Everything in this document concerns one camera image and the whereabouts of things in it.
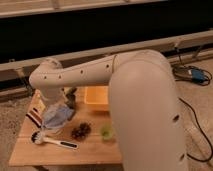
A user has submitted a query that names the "black cable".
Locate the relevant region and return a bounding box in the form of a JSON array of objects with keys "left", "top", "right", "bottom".
[{"left": 172, "top": 43, "right": 213, "bottom": 163}]

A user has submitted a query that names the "small green cup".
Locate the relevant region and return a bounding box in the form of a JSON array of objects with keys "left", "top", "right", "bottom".
[{"left": 100, "top": 125, "right": 114, "bottom": 141}]

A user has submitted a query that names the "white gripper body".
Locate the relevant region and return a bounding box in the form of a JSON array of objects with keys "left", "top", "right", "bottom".
[{"left": 41, "top": 88, "right": 64, "bottom": 107}]

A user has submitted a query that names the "wooden table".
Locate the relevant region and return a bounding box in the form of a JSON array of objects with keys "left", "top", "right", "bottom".
[{"left": 9, "top": 88, "right": 121, "bottom": 166}]

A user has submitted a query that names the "dark green scoop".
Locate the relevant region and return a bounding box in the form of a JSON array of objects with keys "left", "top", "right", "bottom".
[{"left": 64, "top": 87, "right": 77, "bottom": 109}]

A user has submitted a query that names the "white dish brush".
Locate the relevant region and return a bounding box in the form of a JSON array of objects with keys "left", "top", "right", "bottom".
[{"left": 31, "top": 131, "right": 78, "bottom": 149}]

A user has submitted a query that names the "striped cloth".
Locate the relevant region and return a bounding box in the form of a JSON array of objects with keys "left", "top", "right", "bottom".
[{"left": 26, "top": 108, "right": 42, "bottom": 128}]

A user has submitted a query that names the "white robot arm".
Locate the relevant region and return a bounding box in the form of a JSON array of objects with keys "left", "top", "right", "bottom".
[{"left": 29, "top": 49, "right": 188, "bottom": 171}]

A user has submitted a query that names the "blue power adapter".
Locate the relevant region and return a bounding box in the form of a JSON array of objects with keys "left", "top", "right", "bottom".
[{"left": 173, "top": 65, "right": 208, "bottom": 83}]

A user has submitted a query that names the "dark grape bunch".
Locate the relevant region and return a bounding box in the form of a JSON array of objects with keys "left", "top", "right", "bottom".
[{"left": 71, "top": 122, "right": 91, "bottom": 141}]

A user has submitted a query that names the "grey blue towel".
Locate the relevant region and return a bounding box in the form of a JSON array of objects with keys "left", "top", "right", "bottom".
[{"left": 42, "top": 104, "right": 74, "bottom": 129}]

